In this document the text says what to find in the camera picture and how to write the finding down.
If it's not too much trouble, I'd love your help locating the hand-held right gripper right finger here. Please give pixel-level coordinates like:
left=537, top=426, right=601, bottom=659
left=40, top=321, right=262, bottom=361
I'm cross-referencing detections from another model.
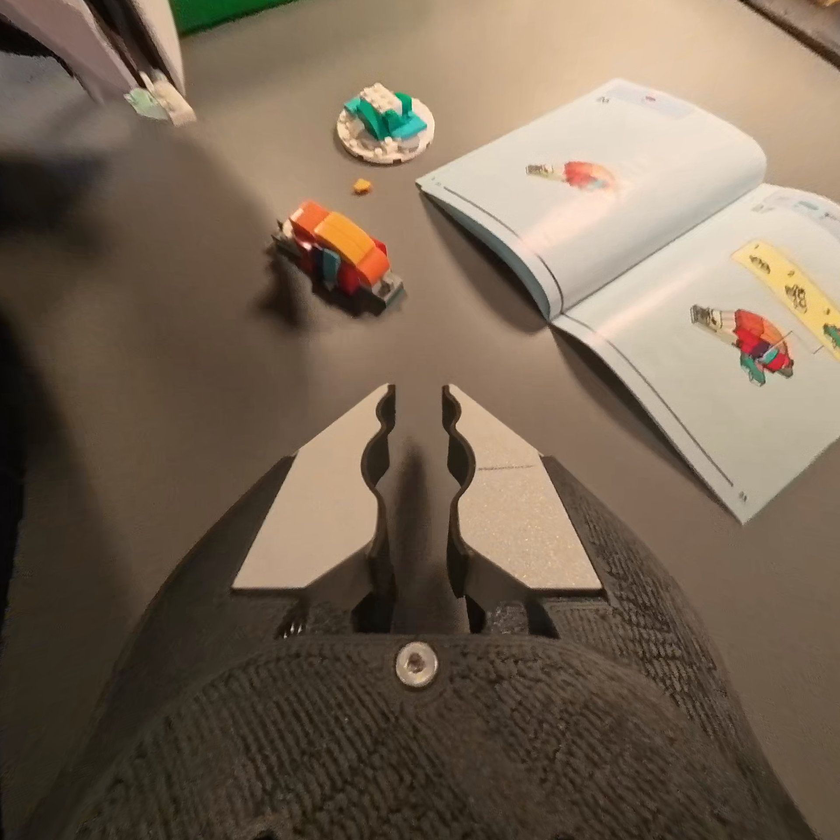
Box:
left=440, top=384, right=605, bottom=634

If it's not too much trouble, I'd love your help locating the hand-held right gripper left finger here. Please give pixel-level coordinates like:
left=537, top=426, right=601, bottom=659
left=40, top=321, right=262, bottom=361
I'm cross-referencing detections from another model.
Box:
left=230, top=384, right=397, bottom=634

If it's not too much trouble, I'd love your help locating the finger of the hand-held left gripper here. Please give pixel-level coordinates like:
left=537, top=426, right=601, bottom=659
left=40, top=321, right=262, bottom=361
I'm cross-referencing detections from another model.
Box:
left=0, top=0, right=142, bottom=106
left=125, top=0, right=188, bottom=99

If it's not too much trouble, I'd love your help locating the pale green lego piece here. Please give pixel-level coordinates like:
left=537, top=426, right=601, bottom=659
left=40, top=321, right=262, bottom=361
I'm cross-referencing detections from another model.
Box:
left=123, top=71, right=198, bottom=127

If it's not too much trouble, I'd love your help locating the orange lego balloon build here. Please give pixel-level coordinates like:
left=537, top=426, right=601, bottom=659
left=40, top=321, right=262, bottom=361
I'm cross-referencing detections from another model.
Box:
left=268, top=200, right=404, bottom=317

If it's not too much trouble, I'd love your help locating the white round lego base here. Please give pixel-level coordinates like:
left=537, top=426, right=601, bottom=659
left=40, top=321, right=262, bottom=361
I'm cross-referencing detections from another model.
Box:
left=336, top=83, right=435, bottom=166

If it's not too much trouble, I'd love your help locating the green plastic bin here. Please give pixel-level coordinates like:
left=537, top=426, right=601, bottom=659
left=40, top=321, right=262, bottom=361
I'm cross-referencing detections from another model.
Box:
left=169, top=0, right=309, bottom=37

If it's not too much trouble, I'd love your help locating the open instruction booklet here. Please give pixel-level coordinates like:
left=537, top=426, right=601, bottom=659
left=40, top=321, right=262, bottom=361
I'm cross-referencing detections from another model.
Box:
left=415, top=77, right=840, bottom=526

